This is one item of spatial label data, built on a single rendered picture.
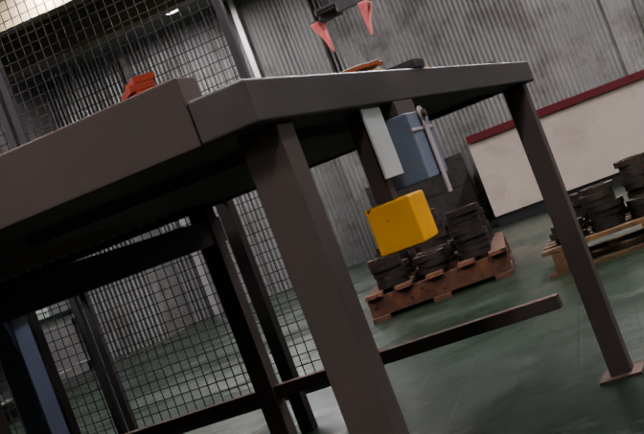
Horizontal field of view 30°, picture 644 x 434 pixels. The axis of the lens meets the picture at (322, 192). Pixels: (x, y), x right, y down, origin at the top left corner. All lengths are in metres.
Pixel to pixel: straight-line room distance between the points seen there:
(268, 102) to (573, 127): 9.36
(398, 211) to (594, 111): 8.98
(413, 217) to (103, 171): 0.54
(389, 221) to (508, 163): 8.98
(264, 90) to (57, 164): 0.30
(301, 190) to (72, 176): 0.30
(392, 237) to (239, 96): 0.51
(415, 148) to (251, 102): 0.61
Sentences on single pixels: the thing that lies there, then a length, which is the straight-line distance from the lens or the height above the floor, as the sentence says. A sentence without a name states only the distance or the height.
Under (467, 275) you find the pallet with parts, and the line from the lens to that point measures 6.93.
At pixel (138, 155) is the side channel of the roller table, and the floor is 0.88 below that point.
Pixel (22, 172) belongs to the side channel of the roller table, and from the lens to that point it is 1.66.
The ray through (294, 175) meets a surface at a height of 0.78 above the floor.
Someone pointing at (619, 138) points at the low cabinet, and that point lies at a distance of 10.86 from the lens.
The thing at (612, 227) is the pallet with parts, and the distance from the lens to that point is 6.05.
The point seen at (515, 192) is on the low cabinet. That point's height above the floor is 0.25.
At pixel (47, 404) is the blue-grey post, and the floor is 0.43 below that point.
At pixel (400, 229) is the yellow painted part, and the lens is 1.91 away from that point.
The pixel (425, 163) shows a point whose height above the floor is 0.74.
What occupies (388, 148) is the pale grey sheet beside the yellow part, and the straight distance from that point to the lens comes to 1.98.
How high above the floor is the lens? 0.73
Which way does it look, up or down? 1 degrees up
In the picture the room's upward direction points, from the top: 21 degrees counter-clockwise
